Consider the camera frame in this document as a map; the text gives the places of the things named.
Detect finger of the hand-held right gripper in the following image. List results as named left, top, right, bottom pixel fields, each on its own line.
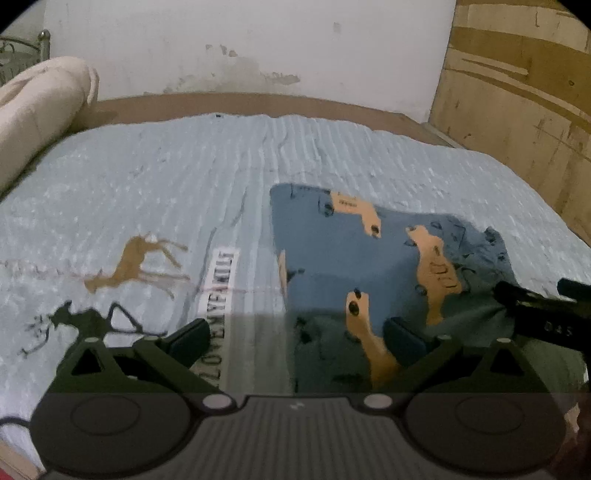
left=493, top=281, right=578, bottom=320
left=557, top=277, right=591, bottom=304

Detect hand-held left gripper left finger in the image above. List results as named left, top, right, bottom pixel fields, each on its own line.
left=52, top=318, right=240, bottom=409

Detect light blue deer-print blanket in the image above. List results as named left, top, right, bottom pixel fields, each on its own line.
left=0, top=113, right=591, bottom=472

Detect cream rolled pillow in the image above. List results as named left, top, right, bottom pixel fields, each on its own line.
left=0, top=56, right=100, bottom=195

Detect plywood panel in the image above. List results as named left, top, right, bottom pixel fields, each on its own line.
left=427, top=0, right=591, bottom=241

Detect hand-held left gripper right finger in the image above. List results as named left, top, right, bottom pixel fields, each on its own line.
left=362, top=318, right=546, bottom=409

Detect blue pants with orange print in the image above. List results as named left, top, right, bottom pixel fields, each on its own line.
left=269, top=182, right=588, bottom=396

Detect metal headboard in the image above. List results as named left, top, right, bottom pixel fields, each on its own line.
left=0, top=29, right=52, bottom=88

